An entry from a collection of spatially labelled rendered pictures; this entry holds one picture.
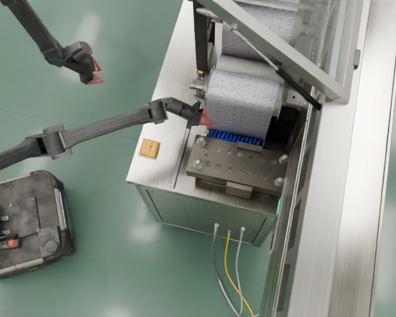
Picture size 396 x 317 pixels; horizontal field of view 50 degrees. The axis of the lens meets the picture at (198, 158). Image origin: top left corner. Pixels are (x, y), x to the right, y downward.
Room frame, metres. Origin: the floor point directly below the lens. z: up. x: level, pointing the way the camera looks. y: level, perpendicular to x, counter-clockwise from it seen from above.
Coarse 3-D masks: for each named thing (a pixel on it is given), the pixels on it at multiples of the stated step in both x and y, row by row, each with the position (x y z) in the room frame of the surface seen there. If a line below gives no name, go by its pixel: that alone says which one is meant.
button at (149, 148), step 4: (144, 140) 0.73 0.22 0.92; (148, 140) 0.72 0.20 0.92; (152, 140) 0.72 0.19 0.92; (144, 144) 0.71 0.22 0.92; (148, 144) 0.71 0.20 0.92; (152, 144) 0.71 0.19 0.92; (156, 144) 0.70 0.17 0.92; (140, 148) 0.69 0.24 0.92; (144, 148) 0.69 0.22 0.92; (148, 148) 0.69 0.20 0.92; (152, 148) 0.69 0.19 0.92; (156, 148) 0.68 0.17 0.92; (140, 152) 0.67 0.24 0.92; (144, 152) 0.67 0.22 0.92; (148, 152) 0.67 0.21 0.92; (152, 152) 0.67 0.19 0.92; (156, 152) 0.67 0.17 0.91; (148, 156) 0.66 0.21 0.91; (152, 156) 0.65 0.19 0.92
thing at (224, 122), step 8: (208, 112) 0.71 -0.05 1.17; (216, 112) 0.70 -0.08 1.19; (216, 120) 0.70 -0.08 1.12; (224, 120) 0.69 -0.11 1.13; (232, 120) 0.68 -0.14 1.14; (240, 120) 0.67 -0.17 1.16; (248, 120) 0.66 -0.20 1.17; (256, 120) 0.65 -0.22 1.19; (208, 128) 0.71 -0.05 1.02; (216, 128) 0.70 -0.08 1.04; (224, 128) 0.69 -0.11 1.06; (232, 128) 0.68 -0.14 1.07; (240, 128) 0.67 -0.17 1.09; (248, 128) 0.66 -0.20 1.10; (256, 128) 0.65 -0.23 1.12; (264, 128) 0.64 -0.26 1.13; (248, 136) 0.66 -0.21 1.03; (256, 136) 0.65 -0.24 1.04; (264, 136) 0.64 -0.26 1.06
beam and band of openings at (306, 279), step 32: (320, 96) 0.52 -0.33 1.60; (352, 96) 0.48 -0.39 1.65; (320, 128) 0.40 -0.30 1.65; (352, 128) 0.40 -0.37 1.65; (320, 160) 0.32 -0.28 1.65; (320, 192) 0.24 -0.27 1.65; (320, 224) 0.17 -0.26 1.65; (288, 256) 0.13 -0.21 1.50; (320, 256) 0.10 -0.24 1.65; (288, 288) 0.05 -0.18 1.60; (320, 288) 0.04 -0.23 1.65
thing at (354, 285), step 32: (384, 0) 0.93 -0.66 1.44; (384, 32) 0.81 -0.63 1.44; (384, 64) 0.69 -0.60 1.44; (384, 96) 0.58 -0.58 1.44; (384, 128) 0.48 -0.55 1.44; (288, 160) 0.51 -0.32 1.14; (352, 160) 0.39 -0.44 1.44; (384, 160) 0.38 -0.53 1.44; (288, 192) 0.34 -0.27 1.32; (352, 192) 0.29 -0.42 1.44; (384, 192) 0.29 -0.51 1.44; (288, 224) 0.22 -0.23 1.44; (352, 224) 0.21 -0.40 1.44; (352, 256) 0.12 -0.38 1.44; (352, 288) 0.04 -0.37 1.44
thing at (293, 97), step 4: (288, 92) 0.70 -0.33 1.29; (292, 92) 0.70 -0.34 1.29; (296, 92) 0.70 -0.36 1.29; (288, 96) 0.69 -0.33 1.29; (292, 96) 0.69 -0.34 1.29; (296, 96) 0.68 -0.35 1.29; (300, 96) 0.68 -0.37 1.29; (288, 100) 0.67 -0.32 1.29; (292, 100) 0.67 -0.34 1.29; (296, 100) 0.67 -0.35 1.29; (300, 100) 0.67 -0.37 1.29; (288, 104) 0.66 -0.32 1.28; (292, 104) 0.66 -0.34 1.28; (296, 104) 0.65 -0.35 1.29; (300, 104) 0.65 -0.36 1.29
